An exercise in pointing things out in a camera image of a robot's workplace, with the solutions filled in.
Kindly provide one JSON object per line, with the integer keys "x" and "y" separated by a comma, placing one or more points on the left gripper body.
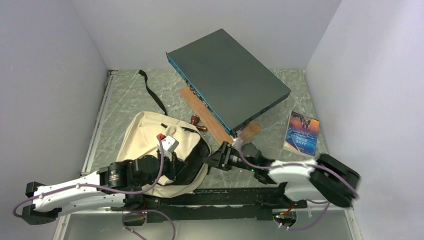
{"x": 169, "y": 166}

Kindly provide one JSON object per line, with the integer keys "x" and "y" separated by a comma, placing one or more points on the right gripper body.
{"x": 233, "y": 157}

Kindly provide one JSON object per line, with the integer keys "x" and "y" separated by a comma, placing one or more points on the cream canvas backpack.
{"x": 140, "y": 140}

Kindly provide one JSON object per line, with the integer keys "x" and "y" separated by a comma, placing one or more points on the blue orange paperback book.
{"x": 301, "y": 135}

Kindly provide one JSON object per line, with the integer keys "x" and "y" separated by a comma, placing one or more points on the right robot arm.
{"x": 318, "y": 178}

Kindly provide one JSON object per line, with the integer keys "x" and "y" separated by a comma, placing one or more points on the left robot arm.
{"x": 118, "y": 185}

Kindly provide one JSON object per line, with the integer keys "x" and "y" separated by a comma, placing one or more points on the wooden board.
{"x": 212, "y": 125}

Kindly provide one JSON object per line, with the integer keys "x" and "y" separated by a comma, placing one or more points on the brown pipe tee fitting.
{"x": 194, "y": 120}

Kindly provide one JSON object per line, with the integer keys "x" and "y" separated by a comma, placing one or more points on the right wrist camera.
{"x": 240, "y": 136}

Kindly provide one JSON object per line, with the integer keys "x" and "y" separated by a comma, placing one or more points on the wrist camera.
{"x": 167, "y": 143}
{"x": 240, "y": 136}

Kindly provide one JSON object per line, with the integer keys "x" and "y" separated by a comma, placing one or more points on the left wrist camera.
{"x": 167, "y": 143}

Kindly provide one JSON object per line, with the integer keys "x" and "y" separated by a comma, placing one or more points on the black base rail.
{"x": 259, "y": 203}

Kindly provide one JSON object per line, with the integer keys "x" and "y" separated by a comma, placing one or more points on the dark grey network switch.
{"x": 233, "y": 85}

